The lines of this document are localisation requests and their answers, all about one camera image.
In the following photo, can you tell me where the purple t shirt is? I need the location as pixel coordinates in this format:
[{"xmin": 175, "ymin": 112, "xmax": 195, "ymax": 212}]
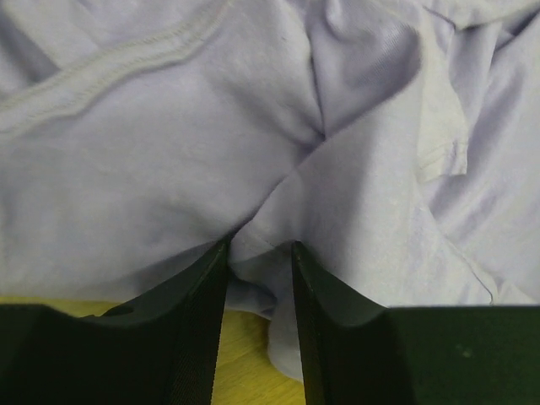
[{"xmin": 1, "ymin": 1, "xmax": 539, "ymax": 379}]

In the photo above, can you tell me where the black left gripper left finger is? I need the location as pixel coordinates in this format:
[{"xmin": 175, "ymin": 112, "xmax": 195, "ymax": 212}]
[{"xmin": 1, "ymin": 241, "xmax": 229, "ymax": 404}]

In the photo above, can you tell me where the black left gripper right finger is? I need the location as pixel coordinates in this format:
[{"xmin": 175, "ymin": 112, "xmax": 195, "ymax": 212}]
[{"xmin": 292, "ymin": 242, "xmax": 539, "ymax": 404}]

